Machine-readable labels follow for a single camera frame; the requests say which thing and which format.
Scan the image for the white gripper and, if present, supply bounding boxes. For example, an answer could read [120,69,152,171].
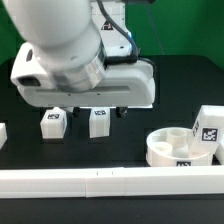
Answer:
[11,43,156,118]

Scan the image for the white round stool seat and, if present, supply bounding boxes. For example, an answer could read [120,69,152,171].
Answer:
[146,127,212,167]

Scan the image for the white left barrier rail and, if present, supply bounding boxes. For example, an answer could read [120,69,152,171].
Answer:
[0,123,7,150]

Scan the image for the white front barrier rail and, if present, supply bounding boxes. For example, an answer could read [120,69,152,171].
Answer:
[0,166,224,199]

